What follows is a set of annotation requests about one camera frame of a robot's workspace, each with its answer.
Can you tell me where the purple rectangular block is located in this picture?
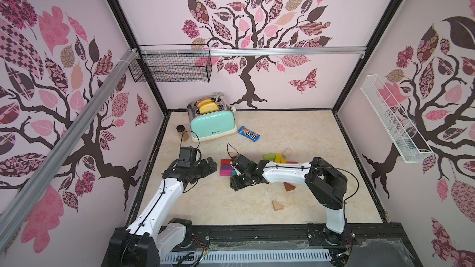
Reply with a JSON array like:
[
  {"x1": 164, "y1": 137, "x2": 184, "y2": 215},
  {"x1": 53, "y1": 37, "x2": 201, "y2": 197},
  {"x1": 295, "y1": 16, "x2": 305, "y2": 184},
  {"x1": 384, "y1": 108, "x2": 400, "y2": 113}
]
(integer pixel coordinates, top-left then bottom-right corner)
[{"x1": 220, "y1": 164, "x2": 233, "y2": 171}]

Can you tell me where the magenta rectangular block front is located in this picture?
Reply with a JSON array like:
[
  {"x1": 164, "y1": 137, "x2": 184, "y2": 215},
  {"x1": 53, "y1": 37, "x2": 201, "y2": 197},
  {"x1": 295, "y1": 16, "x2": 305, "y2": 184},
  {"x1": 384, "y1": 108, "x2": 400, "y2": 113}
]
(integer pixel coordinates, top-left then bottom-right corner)
[{"x1": 220, "y1": 169, "x2": 233, "y2": 176}]

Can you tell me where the lime green block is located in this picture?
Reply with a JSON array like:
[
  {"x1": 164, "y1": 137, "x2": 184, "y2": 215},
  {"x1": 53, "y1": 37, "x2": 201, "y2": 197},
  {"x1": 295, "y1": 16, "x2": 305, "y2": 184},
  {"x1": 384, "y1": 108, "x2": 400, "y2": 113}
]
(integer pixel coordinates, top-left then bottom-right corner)
[{"x1": 263, "y1": 153, "x2": 276, "y2": 161}]

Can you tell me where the beige square wooden block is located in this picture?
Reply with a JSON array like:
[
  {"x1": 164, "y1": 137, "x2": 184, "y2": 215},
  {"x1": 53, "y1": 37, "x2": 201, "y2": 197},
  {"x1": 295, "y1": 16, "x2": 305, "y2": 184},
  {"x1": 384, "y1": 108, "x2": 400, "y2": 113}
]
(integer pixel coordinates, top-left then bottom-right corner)
[{"x1": 282, "y1": 148, "x2": 293, "y2": 158}]

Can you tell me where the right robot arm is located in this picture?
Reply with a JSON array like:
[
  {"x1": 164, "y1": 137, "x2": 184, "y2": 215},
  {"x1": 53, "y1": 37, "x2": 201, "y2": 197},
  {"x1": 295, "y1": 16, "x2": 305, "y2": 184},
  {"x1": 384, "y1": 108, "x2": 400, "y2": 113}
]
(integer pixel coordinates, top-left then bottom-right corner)
[{"x1": 230, "y1": 155, "x2": 348, "y2": 245}]

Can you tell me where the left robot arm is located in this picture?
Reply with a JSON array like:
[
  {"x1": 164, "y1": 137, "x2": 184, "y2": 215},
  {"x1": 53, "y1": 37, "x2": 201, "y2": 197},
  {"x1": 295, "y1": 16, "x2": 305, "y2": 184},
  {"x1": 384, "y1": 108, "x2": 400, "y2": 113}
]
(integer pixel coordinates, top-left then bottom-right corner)
[{"x1": 103, "y1": 157, "x2": 217, "y2": 267}]

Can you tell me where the blue candy packet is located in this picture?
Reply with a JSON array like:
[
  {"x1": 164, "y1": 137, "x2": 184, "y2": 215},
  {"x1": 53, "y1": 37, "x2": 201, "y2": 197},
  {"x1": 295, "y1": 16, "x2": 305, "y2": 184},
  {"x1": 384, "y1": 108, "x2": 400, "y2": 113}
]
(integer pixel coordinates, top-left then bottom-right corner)
[{"x1": 238, "y1": 126, "x2": 260, "y2": 142}]

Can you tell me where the mint green toy toaster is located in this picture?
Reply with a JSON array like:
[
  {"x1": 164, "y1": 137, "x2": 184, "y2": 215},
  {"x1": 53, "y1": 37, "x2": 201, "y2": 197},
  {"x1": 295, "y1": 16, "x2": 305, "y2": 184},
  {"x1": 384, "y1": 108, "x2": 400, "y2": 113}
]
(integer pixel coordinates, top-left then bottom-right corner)
[{"x1": 186, "y1": 93, "x2": 237, "y2": 143}]

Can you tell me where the dark brown triangular block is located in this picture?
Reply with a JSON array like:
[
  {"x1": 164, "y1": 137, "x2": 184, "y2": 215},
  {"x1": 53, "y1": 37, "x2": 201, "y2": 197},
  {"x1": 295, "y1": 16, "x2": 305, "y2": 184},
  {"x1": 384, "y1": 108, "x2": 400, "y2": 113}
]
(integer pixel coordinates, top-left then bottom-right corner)
[{"x1": 283, "y1": 182, "x2": 296, "y2": 192}]

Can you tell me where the light brown triangular block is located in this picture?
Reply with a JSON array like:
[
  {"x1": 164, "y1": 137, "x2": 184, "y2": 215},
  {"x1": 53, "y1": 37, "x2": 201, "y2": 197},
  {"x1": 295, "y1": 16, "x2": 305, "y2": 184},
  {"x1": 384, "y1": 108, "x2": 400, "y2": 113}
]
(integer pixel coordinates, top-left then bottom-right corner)
[{"x1": 272, "y1": 200, "x2": 284, "y2": 211}]

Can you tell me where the small brown spice jar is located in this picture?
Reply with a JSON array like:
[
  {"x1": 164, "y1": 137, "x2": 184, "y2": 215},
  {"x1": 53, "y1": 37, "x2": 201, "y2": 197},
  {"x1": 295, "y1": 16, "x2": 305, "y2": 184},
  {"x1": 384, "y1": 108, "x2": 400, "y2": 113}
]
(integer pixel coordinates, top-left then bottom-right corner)
[{"x1": 176, "y1": 125, "x2": 189, "y2": 142}]

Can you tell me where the yellow toast slice front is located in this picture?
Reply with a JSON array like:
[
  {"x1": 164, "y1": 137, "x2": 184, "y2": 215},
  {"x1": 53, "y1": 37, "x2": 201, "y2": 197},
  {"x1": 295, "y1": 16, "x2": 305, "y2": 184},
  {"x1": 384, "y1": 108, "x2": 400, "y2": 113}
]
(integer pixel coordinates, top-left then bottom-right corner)
[{"x1": 199, "y1": 101, "x2": 220, "y2": 114}]

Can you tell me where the orange toast slice back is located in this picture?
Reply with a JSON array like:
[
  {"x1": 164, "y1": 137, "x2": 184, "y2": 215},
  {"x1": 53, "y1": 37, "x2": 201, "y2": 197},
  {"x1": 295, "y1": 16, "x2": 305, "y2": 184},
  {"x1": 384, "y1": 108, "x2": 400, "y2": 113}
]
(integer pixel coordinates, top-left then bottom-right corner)
[{"x1": 195, "y1": 98, "x2": 212, "y2": 108}]

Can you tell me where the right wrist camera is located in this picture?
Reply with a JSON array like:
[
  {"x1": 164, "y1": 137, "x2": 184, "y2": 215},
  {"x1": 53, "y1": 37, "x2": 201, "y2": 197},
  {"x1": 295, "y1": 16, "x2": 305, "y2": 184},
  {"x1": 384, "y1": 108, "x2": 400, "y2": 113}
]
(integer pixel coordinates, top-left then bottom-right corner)
[{"x1": 231, "y1": 154, "x2": 256, "y2": 174}]

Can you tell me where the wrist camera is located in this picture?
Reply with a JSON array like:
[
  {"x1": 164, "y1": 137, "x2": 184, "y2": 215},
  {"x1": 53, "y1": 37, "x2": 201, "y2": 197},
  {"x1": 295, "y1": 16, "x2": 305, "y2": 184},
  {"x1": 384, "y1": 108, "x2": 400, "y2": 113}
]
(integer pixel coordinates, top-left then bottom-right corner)
[
  {"x1": 176, "y1": 147, "x2": 202, "y2": 168},
  {"x1": 231, "y1": 154, "x2": 256, "y2": 174}
]

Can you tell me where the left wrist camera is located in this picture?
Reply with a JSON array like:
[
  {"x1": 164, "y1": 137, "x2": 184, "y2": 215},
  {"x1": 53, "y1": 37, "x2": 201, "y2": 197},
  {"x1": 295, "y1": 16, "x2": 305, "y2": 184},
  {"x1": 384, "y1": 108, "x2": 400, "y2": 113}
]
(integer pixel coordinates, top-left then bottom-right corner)
[{"x1": 176, "y1": 147, "x2": 202, "y2": 168}]

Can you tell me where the white slotted cable duct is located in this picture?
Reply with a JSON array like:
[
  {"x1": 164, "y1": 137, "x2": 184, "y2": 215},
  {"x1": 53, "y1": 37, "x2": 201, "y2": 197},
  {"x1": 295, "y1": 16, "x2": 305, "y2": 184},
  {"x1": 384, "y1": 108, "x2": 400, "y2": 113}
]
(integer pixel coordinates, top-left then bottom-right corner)
[{"x1": 161, "y1": 249, "x2": 332, "y2": 266}]

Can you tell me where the black wire wall basket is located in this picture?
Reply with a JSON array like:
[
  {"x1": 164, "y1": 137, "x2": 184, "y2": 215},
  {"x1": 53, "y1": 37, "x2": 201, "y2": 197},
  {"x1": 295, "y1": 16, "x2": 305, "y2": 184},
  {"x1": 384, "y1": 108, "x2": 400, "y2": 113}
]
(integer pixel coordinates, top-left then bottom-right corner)
[{"x1": 129, "y1": 43, "x2": 212, "y2": 83}]

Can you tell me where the back wall aluminium rail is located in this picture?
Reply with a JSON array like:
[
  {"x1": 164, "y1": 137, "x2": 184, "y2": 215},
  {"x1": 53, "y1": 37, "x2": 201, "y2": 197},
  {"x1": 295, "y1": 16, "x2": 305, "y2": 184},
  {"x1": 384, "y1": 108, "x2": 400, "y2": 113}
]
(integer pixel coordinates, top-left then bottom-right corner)
[{"x1": 141, "y1": 46, "x2": 367, "y2": 57}]

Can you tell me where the wall aluminium rail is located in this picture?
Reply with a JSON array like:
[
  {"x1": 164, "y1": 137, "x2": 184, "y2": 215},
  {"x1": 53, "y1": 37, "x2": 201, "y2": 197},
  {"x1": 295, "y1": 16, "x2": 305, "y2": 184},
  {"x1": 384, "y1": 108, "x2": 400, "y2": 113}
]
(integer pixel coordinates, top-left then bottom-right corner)
[
  {"x1": 141, "y1": 46, "x2": 367, "y2": 57},
  {"x1": 1, "y1": 48, "x2": 139, "y2": 252}
]

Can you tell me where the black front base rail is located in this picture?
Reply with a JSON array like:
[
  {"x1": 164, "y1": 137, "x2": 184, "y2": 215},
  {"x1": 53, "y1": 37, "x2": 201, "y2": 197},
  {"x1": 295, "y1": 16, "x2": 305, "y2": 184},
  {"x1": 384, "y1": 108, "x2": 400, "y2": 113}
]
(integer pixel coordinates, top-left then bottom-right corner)
[{"x1": 111, "y1": 222, "x2": 405, "y2": 247}]

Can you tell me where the white wire wall shelf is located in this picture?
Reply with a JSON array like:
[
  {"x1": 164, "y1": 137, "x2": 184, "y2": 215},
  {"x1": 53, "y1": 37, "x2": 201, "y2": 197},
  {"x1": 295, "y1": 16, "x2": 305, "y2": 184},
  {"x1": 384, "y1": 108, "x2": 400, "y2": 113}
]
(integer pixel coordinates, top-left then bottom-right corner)
[{"x1": 360, "y1": 74, "x2": 435, "y2": 163}]

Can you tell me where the left wall aluminium rail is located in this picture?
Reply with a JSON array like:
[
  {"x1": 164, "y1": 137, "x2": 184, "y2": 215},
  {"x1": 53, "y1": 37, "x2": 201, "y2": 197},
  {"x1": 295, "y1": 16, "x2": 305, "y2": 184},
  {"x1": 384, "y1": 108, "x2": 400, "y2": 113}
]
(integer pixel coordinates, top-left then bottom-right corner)
[{"x1": 1, "y1": 48, "x2": 139, "y2": 252}]

